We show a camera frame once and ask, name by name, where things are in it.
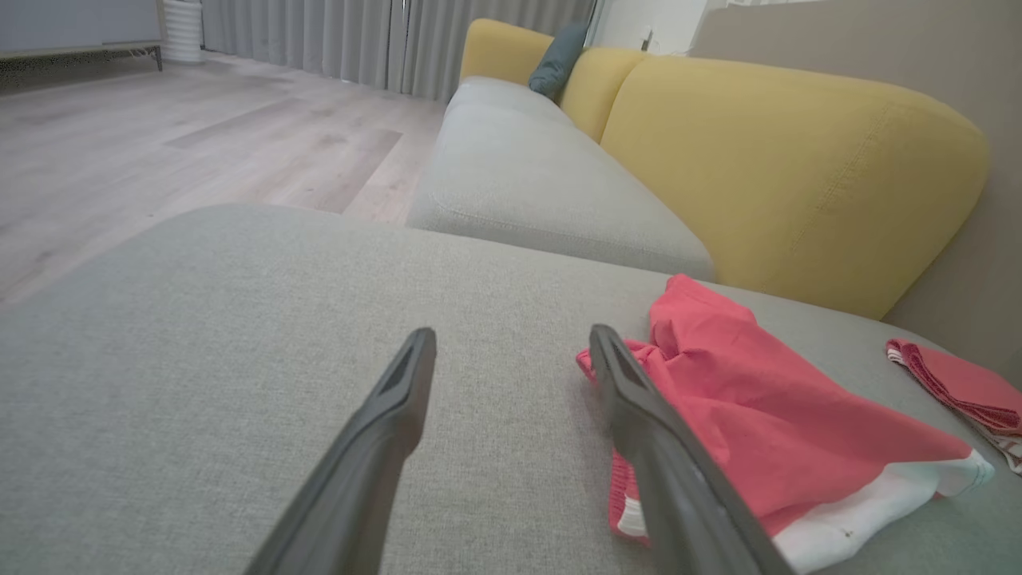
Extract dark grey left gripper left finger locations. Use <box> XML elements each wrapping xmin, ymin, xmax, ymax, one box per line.
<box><xmin>244</xmin><ymin>327</ymin><xmax>438</xmax><ymax>575</ymax></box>

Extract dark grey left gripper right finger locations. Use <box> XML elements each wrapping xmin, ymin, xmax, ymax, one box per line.
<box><xmin>588</xmin><ymin>323</ymin><xmax>799</xmax><ymax>575</ymax></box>

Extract red shorts white stripe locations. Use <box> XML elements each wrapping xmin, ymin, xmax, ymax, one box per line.
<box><xmin>576</xmin><ymin>273</ymin><xmax>996</xmax><ymax>575</ymax></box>

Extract red basketball jersey white sleeves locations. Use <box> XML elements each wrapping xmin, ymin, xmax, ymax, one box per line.
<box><xmin>885</xmin><ymin>338</ymin><xmax>1022</xmax><ymax>477</ymax></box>

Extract large grey sofa ottoman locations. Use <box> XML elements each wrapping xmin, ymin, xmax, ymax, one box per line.
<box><xmin>0</xmin><ymin>203</ymin><xmax>1022</xmax><ymax>575</ymax></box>

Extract grey sofa seat cushion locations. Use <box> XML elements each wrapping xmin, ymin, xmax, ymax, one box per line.
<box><xmin>405</xmin><ymin>75</ymin><xmax>716</xmax><ymax>283</ymax></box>

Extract large yellow sofa backrest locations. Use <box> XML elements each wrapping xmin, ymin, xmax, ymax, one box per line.
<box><xmin>600</xmin><ymin>55</ymin><xmax>992</xmax><ymax>321</ymax></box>

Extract small yellow sofa backrest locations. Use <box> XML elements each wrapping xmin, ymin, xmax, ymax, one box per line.
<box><xmin>558</xmin><ymin>46</ymin><xmax>649</xmax><ymax>144</ymax></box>

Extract teal throw pillow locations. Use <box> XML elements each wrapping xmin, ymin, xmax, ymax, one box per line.
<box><xmin>527</xmin><ymin>22</ymin><xmax>591</xmax><ymax>101</ymax></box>

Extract grey pleated curtain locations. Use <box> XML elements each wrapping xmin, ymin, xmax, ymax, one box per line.
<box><xmin>200</xmin><ymin>0</ymin><xmax>597</xmax><ymax>104</ymax></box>

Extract yellow sofa end backrest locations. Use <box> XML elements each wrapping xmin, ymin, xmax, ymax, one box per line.
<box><xmin>460</xmin><ymin>18</ymin><xmax>557</xmax><ymax>85</ymax></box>

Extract white ribbed cylinder appliance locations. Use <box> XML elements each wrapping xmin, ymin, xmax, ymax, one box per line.
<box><xmin>162</xmin><ymin>0</ymin><xmax>206</xmax><ymax>65</ymax></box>

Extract grey low cabinet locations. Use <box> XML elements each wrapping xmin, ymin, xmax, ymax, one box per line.
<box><xmin>0</xmin><ymin>0</ymin><xmax>165</xmax><ymax>74</ymax></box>

